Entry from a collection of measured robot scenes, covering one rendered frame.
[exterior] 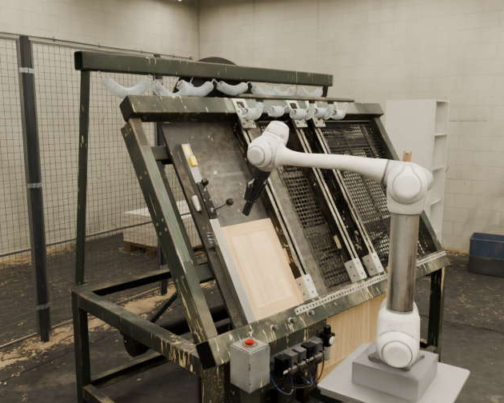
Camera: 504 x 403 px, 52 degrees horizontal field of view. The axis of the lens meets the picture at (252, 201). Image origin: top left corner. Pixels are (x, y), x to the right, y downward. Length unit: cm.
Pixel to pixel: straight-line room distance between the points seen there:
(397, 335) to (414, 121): 455
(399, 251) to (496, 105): 571
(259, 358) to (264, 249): 72
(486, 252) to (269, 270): 432
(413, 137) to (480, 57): 177
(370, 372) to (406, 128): 442
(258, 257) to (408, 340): 97
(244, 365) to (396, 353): 60
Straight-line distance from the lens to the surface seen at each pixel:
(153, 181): 242
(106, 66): 303
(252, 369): 214
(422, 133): 629
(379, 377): 225
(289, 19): 878
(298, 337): 264
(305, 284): 272
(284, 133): 211
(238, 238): 260
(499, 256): 665
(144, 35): 888
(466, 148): 760
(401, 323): 200
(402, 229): 192
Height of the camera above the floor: 185
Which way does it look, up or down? 9 degrees down
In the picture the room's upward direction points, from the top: straight up
